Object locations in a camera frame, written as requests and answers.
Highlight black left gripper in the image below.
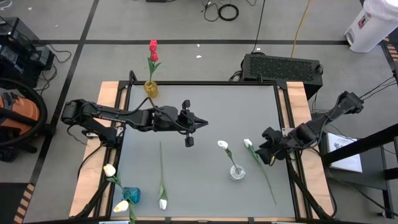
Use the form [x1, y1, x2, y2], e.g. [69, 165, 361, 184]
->
[177, 99, 209, 148]

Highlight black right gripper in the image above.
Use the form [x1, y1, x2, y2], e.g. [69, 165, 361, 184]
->
[254, 126, 297, 166]

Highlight white artificial tulip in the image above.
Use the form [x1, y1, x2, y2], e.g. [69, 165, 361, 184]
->
[243, 138, 277, 205]
[158, 141, 169, 211]
[217, 139, 242, 175]

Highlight clear glass vase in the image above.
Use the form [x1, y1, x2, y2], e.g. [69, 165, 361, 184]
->
[229, 164, 247, 181]

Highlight yellow glass vase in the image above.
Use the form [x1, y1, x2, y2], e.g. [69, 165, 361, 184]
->
[143, 80, 159, 98]

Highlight blue glass vase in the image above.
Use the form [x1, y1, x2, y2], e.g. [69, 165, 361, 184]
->
[121, 186, 142, 205]

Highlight grey table mat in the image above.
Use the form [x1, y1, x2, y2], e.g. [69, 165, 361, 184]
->
[111, 84, 296, 218]

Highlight white printed paper sheet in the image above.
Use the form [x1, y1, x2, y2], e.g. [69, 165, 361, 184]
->
[326, 132, 364, 174]

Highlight black perforated computer case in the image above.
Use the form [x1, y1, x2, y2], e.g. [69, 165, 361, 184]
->
[241, 52, 324, 101]

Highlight black metal stand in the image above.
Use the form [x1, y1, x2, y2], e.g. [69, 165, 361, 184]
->
[320, 123, 398, 220]

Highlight black orange striped floor mat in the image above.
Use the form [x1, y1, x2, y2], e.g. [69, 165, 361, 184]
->
[0, 182, 35, 224]
[379, 36, 398, 74]

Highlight white bin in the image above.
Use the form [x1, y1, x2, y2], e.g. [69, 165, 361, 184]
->
[344, 0, 398, 54]

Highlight orange black vacuum cleaner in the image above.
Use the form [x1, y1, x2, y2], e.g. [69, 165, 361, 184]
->
[0, 77, 49, 162]

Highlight black equipment stack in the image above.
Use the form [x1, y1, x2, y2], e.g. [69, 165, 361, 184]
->
[0, 16, 56, 90]

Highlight black metal table frame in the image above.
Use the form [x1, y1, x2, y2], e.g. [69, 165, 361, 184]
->
[70, 70, 338, 222]

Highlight long black floor cable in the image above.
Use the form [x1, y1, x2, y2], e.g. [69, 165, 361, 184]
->
[251, 0, 267, 54]

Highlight yellow cable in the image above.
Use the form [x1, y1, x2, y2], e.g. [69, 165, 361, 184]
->
[290, 0, 312, 59]

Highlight coiled black cable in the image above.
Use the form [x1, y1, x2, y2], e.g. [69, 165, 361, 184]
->
[217, 3, 240, 22]

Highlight black cable with plug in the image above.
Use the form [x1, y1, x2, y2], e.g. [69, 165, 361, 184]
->
[200, 0, 221, 23]

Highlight black cable bundle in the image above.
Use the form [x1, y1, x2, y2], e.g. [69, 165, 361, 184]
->
[337, 76, 398, 108]

